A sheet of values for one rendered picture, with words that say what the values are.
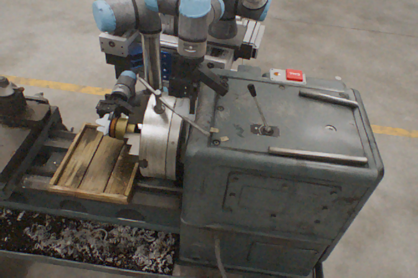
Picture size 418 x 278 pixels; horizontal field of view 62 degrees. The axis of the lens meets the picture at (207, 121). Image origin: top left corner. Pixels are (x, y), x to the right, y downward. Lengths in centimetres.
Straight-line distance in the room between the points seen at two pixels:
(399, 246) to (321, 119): 159
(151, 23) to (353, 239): 185
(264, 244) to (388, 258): 129
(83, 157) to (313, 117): 91
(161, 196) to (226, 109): 45
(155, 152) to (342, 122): 61
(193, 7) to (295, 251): 98
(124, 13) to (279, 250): 106
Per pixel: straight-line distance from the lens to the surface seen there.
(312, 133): 113
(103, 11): 134
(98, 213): 151
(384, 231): 266
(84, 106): 311
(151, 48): 145
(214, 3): 97
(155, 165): 116
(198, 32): 88
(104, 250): 159
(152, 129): 112
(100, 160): 148
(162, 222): 146
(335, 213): 125
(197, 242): 145
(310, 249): 144
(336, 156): 106
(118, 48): 177
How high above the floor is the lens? 199
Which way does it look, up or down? 43 degrees down
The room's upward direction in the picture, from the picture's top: 6 degrees clockwise
